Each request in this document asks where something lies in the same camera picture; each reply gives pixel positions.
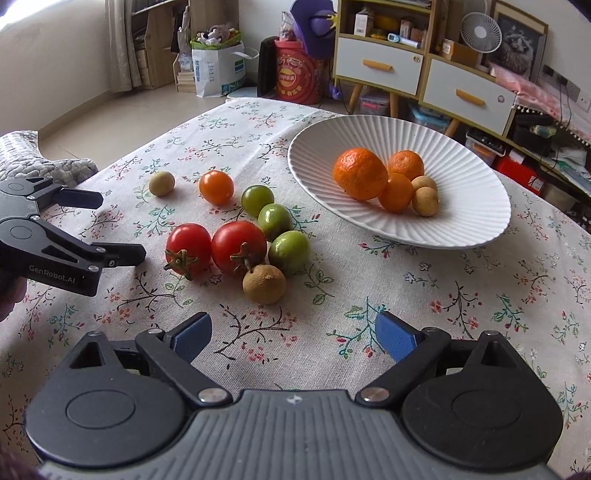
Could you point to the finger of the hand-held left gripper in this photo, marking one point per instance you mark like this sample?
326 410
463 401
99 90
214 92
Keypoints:
120 255
78 197

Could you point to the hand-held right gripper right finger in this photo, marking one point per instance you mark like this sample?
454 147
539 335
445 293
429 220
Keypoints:
397 336

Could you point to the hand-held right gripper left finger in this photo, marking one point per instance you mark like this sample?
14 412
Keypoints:
191 337

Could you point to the white ribbed plate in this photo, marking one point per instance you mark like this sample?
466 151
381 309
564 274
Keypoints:
461 217

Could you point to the brown longan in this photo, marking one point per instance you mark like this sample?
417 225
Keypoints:
264 284
425 182
425 203

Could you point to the orange cherry tomato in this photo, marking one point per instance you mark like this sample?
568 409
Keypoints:
216 187
395 194

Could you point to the mandarin orange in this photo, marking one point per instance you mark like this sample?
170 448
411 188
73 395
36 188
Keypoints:
360 174
406 164

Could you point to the person's left hand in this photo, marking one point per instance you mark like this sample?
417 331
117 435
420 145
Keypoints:
9 300

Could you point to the grey cushion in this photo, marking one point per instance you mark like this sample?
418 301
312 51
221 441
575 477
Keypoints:
41 157

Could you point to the small red tomato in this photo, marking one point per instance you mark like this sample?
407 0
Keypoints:
189 242

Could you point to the small greenish longan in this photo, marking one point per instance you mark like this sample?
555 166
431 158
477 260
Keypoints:
161 183

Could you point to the floral tablecloth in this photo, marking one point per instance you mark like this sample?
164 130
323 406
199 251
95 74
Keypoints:
323 295

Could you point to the large red tomato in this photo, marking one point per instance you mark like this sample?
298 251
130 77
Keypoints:
238 242

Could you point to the green cherry tomato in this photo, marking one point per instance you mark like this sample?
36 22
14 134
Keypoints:
288 252
256 199
275 221

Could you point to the beige curtain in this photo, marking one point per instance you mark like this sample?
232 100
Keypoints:
122 46

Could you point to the wooden bookshelf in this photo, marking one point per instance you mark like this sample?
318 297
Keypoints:
157 50

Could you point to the white paper bag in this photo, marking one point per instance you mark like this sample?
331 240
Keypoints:
221 69

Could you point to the red box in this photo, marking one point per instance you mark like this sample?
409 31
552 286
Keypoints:
517 173

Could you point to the clear storage box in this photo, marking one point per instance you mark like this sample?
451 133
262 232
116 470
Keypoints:
485 147
374 105

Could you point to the plush toys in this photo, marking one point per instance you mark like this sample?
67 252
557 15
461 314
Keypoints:
214 36

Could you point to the blue lid storage box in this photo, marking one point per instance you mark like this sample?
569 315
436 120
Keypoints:
429 120

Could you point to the black flat panel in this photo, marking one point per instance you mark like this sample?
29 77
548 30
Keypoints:
267 69

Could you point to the low wooden cabinet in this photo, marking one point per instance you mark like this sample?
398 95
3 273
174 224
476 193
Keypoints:
554 152

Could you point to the white cabinet drawer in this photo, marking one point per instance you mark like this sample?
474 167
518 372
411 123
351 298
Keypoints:
378 67
468 97

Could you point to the red round bucket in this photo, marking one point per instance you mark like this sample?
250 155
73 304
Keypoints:
298 76

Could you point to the pink cloth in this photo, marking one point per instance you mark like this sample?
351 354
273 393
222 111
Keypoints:
535 94

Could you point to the small cardboard box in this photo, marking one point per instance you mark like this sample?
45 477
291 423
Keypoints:
459 53

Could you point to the white blue thermometer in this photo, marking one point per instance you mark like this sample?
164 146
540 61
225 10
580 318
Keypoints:
401 40

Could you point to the white carton box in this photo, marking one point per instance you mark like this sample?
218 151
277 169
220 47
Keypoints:
363 23

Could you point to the white desk fan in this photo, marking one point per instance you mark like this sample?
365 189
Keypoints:
481 32

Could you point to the framed cat picture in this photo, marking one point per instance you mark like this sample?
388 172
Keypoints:
519 41

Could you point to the wall power strip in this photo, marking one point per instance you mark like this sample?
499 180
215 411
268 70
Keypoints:
563 83

